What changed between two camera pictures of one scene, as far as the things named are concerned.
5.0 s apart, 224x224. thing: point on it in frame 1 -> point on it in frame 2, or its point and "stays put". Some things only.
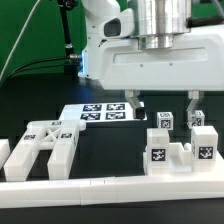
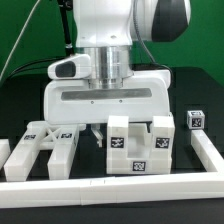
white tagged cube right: (199, 118) stays put
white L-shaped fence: (114, 189) stays put
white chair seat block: (179, 158) -> (140, 147)
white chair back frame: (63, 134) stays put
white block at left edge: (5, 151) stays put
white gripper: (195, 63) -> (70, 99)
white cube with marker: (204, 148) -> (163, 132)
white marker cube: (157, 151) -> (117, 141)
